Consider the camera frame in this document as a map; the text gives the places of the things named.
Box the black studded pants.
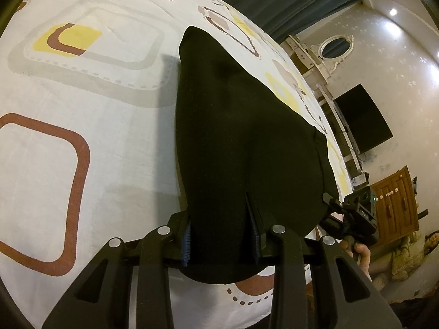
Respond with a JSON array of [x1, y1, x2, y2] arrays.
[[176, 26, 339, 284]]

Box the person's right hand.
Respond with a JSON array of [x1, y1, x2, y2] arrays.
[[339, 240, 372, 282]]

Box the brown wooden door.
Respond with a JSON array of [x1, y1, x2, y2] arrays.
[[371, 166, 419, 246]]

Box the yellow bedding pile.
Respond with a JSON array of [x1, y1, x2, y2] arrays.
[[369, 230, 438, 291]]

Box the white tv console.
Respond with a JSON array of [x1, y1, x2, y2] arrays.
[[315, 86, 369, 190]]

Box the black flat television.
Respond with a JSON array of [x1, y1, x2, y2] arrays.
[[334, 84, 393, 154]]

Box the patterned white bed sheet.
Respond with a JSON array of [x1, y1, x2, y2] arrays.
[[0, 0, 354, 329]]

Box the white dressing table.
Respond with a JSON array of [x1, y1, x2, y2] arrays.
[[280, 35, 330, 87]]

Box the white oval vanity mirror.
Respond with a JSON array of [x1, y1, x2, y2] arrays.
[[318, 35, 354, 73]]

